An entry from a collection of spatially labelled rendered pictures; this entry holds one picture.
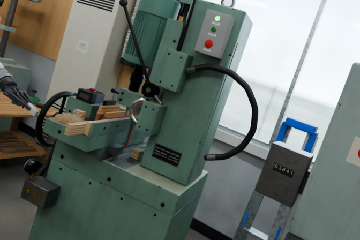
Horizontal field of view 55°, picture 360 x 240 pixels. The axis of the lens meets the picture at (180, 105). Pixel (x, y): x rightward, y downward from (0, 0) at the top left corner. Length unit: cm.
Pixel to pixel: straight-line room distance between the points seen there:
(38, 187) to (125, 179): 36
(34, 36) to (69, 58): 92
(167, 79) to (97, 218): 63
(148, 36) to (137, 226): 77
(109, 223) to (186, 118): 52
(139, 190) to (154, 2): 76
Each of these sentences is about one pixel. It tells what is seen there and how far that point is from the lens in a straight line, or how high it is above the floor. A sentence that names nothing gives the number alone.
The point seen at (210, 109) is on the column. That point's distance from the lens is 135.
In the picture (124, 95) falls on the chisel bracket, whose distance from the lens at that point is 157.
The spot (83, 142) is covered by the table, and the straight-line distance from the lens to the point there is 134.
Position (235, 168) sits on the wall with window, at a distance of 276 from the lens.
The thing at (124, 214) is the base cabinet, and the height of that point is 64.
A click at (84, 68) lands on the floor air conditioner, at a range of 315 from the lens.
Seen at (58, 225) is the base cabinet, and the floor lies 46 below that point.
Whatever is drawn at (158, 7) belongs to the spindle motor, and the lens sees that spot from 150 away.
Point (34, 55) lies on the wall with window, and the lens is 409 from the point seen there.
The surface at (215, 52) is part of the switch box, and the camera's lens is 129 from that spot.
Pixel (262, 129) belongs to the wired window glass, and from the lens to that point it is 275.
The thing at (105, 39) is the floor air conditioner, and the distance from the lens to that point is 304.
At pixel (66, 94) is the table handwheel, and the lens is 176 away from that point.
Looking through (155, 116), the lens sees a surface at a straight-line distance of 132.
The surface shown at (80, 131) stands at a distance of 132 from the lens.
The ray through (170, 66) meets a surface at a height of 124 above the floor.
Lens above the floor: 127
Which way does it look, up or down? 7 degrees down
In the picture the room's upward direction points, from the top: 18 degrees clockwise
